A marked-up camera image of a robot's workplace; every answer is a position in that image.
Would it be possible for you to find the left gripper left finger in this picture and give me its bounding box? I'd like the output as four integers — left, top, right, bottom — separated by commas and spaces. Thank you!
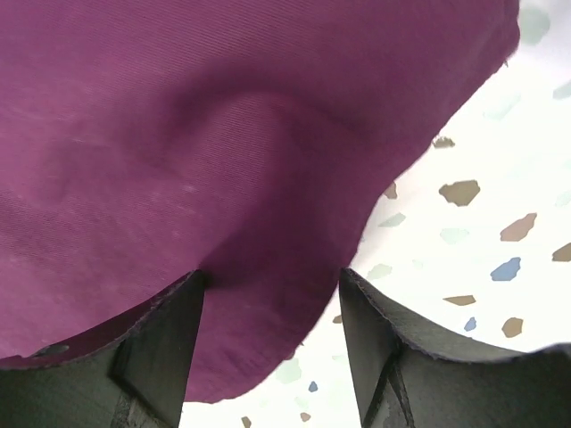
1, 271, 206, 428

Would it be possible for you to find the purple cloth mat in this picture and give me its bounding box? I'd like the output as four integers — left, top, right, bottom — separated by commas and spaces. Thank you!
1, 0, 519, 403

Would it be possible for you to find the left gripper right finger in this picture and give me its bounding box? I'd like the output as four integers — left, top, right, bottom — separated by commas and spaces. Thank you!
339, 268, 570, 428

